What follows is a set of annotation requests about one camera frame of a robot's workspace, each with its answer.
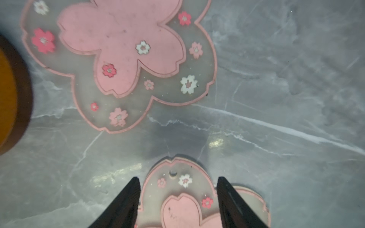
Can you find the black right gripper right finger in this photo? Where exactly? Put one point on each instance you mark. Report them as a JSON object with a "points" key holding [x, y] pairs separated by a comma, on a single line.
{"points": [[234, 211]]}

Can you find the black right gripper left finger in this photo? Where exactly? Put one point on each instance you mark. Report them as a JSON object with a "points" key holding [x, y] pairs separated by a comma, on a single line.
{"points": [[123, 210]]}

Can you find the pink flower coaster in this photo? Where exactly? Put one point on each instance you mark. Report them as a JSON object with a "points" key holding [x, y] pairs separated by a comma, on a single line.
{"points": [[178, 193], [123, 56]]}

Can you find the brown wooden round coaster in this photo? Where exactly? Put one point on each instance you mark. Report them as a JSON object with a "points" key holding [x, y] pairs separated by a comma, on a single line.
{"points": [[16, 96]]}

